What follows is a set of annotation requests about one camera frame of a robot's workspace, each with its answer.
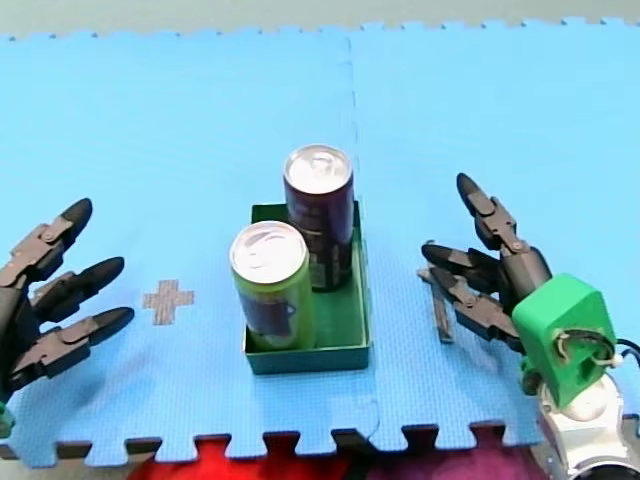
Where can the dark purple drink can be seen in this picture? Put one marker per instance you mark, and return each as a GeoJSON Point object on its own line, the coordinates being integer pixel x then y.
{"type": "Point", "coordinates": [322, 225]}

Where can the shallow green tray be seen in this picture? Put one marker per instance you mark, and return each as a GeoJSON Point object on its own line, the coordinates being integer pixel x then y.
{"type": "Point", "coordinates": [345, 330]}

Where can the green drink can dark band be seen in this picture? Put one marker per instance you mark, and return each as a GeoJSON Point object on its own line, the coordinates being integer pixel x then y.
{"type": "Point", "coordinates": [272, 295]}

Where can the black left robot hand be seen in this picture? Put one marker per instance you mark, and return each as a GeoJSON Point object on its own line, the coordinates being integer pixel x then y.
{"type": "Point", "coordinates": [40, 320]}

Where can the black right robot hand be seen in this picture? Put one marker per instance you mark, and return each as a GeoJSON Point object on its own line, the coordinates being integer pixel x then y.
{"type": "Point", "coordinates": [492, 285]}

